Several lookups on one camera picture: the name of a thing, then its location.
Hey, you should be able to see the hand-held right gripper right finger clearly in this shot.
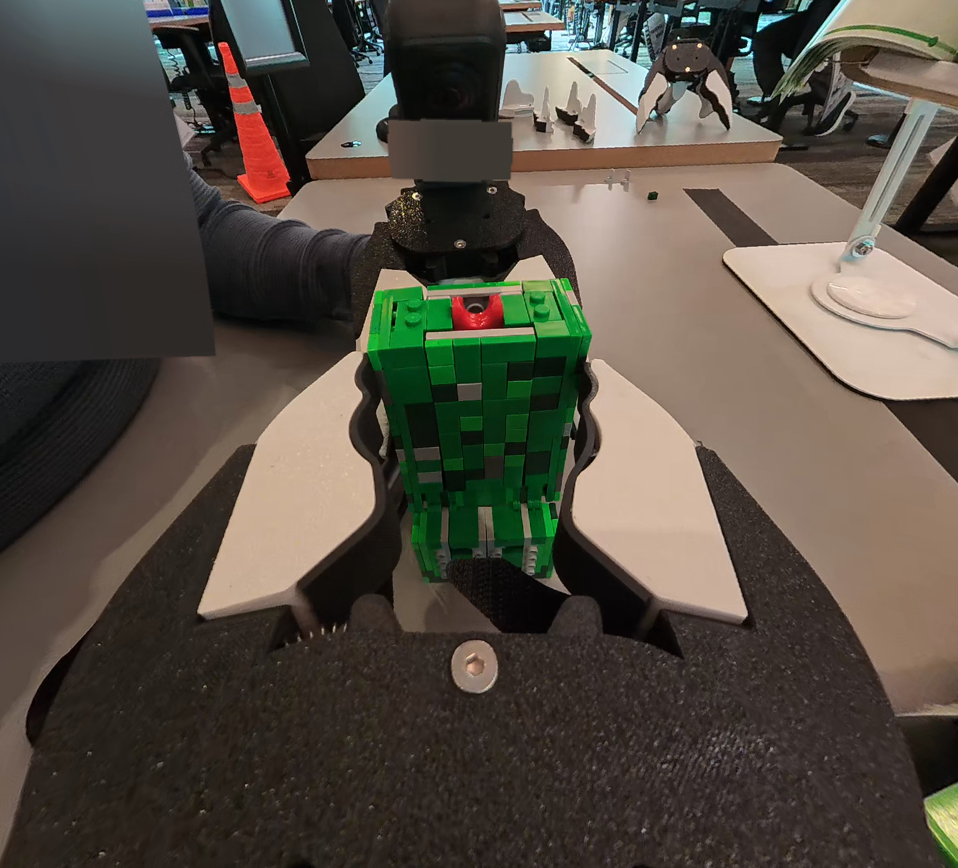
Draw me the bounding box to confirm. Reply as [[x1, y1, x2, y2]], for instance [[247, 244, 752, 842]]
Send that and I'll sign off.
[[556, 358, 751, 627]]

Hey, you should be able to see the orange traffic cone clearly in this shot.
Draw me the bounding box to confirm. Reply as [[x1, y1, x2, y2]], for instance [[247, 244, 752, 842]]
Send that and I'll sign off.
[[217, 42, 293, 205]]

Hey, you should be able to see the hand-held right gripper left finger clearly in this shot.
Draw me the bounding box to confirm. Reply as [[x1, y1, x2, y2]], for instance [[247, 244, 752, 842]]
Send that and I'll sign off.
[[195, 352, 404, 624]]

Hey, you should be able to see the green lego creeper model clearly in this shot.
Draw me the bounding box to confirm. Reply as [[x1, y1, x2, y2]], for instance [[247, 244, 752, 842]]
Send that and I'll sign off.
[[364, 277, 595, 586]]

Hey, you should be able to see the spare hand-held gripper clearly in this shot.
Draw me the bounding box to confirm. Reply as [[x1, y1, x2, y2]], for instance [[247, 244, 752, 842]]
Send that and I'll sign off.
[[636, 39, 734, 136]]

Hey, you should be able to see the green lego set box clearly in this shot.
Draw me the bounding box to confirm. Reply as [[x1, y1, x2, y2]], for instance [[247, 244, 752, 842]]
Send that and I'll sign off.
[[923, 787, 958, 868]]

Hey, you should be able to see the white book stand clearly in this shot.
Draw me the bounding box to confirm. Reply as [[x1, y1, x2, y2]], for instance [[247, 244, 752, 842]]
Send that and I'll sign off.
[[720, 46, 958, 403]]

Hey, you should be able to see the person's left forearm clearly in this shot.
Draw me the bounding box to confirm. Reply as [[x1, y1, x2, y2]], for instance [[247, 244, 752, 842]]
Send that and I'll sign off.
[[186, 165, 374, 324]]

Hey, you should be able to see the lego instruction booklet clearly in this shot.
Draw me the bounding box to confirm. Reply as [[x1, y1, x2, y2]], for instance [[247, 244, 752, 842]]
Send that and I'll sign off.
[[769, 0, 958, 104]]

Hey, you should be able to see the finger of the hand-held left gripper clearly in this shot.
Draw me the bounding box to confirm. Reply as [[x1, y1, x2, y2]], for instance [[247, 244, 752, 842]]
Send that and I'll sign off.
[[513, 254, 585, 309], [356, 266, 429, 341]]

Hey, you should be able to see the wood-edged desk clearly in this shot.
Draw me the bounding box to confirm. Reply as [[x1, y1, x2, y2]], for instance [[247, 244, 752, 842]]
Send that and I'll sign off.
[[305, 48, 784, 182]]

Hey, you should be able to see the person's torso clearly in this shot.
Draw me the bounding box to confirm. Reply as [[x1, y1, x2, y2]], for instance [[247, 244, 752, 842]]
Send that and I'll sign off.
[[0, 358, 162, 553]]

